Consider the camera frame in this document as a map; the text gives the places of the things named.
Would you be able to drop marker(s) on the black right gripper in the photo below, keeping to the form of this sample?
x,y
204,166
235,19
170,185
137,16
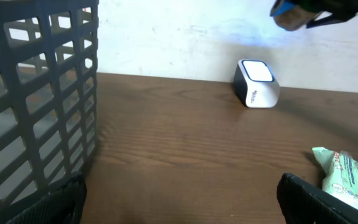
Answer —
x,y
341,11

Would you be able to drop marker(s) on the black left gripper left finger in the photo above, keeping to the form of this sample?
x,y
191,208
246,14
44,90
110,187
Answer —
x,y
60,202

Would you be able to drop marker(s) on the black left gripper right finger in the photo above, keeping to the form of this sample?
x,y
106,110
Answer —
x,y
303,203

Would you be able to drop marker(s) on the light blue wet wipes pack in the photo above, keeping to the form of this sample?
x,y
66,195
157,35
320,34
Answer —
x,y
341,171

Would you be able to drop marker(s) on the green lid jar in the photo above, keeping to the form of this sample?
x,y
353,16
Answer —
x,y
291,15

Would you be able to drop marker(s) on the grey plastic mesh basket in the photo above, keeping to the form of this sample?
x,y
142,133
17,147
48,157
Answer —
x,y
48,82

